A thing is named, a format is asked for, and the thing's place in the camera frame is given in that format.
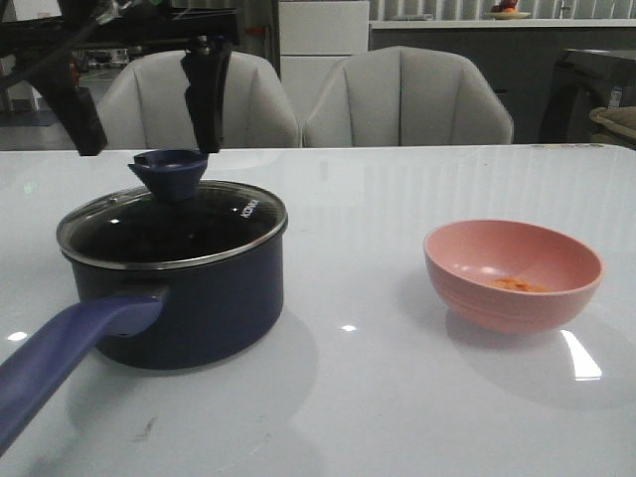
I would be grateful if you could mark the pink bowl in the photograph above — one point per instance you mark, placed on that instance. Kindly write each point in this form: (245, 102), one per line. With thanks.
(462, 259)

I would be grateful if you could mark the glass lid purple knob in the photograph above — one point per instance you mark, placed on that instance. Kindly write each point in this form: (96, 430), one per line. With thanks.
(174, 219)

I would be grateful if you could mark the dark appliance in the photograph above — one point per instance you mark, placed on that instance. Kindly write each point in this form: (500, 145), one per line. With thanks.
(582, 81)

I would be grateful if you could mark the orange ham slices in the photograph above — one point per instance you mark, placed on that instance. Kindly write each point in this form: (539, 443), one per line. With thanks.
(517, 284)

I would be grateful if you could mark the grey armchair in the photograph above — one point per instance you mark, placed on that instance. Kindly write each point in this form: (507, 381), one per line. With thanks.
(405, 96)
(145, 107)

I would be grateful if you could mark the white cabinet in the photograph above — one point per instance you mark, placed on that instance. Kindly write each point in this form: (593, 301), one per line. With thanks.
(313, 37)

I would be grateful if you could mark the fruit plate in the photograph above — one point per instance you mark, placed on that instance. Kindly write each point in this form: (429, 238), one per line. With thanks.
(506, 10)

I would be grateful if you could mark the right grey armchair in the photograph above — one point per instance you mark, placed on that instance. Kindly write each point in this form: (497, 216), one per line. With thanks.
(405, 96)

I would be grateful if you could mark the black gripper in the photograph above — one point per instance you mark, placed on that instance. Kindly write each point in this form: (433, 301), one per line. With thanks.
(43, 53)

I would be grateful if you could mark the grey counter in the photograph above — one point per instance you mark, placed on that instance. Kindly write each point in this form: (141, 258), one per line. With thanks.
(517, 57)

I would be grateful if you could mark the beige cushion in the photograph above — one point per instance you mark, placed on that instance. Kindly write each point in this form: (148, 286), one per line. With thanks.
(614, 125)

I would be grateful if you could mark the left grey armchair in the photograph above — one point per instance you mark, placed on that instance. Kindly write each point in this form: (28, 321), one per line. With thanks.
(145, 107)

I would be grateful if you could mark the dark blue saucepan purple handle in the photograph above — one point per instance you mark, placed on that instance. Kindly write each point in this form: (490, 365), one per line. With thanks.
(169, 319)

